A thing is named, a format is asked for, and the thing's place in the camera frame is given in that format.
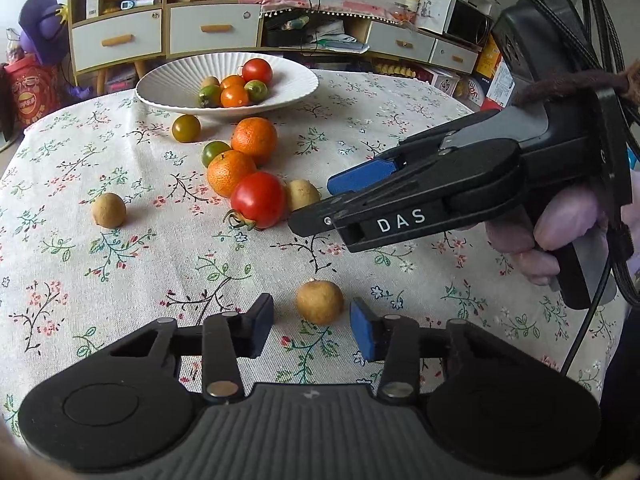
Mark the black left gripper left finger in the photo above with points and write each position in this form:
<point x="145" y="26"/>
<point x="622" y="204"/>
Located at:
<point x="219" y="341"/>

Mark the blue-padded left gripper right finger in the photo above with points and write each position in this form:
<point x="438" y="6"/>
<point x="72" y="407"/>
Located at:
<point x="401" y="344"/>

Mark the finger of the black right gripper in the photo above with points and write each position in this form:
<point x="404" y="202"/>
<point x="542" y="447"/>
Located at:
<point x="462" y="187"/>

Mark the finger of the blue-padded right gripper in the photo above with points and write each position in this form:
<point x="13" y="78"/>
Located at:
<point x="434" y="141"/>

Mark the brown longan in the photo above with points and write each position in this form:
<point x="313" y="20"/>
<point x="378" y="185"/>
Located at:
<point x="210" y="81"/>
<point x="319" y="302"/>
<point x="301" y="193"/>
<point x="109" y="211"/>

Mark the orange mandarin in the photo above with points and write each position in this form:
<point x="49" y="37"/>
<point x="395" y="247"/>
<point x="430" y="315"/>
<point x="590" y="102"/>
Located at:
<point x="256" y="137"/>
<point x="227" y="169"/>

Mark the large red tomato with stem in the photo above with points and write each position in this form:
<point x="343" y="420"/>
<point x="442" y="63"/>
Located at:
<point x="258" y="202"/>

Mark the green tomato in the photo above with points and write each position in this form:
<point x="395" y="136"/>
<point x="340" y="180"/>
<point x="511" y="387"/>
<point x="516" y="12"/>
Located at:
<point x="209" y="96"/>
<point x="211" y="150"/>
<point x="257" y="91"/>

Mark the dark yellow-green tomato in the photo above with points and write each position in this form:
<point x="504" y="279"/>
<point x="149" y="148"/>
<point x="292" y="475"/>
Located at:
<point x="186" y="129"/>

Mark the right hand in purple glove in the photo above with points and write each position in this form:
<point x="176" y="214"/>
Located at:
<point x="572" y="214"/>

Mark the yellow egg tray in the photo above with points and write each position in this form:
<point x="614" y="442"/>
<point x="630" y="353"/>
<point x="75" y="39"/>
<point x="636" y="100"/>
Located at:
<point x="398" y="70"/>

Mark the low tv stand with drawers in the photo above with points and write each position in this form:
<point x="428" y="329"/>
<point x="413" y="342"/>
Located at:
<point x="297" y="29"/>

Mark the red tomato in plate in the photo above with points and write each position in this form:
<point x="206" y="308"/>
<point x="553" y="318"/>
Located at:
<point x="257" y="69"/>

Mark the floral tablecloth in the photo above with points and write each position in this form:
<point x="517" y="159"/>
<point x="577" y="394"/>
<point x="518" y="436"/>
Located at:
<point x="70" y="287"/>

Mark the small orange tomato lower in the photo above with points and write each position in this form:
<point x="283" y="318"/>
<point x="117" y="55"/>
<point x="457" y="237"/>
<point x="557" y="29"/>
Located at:
<point x="234" y="96"/>

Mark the small orange tomato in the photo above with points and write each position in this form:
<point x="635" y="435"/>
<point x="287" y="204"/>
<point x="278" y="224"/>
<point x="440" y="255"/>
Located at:
<point x="234" y="96"/>
<point x="232" y="81"/>

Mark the small orange tomato upper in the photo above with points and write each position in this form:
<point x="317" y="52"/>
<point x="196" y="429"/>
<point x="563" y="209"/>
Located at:
<point x="232" y="81"/>

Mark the brown longan in plate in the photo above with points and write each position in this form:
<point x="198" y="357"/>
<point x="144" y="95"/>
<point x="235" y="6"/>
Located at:
<point x="210" y="81"/>

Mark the pink cloth on stand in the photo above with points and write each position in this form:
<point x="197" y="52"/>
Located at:
<point x="344" y="6"/>

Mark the white ribbed plate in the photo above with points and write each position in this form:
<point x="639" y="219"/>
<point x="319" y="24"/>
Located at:
<point x="174" y="86"/>

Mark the wooden cabinet with white drawers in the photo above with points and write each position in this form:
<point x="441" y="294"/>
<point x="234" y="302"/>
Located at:
<point x="108" y="33"/>

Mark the red snack bucket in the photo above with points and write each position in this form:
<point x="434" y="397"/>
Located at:
<point x="34" y="89"/>

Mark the purple plush hat toy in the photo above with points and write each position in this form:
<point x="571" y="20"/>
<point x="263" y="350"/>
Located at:
<point x="44" y="23"/>

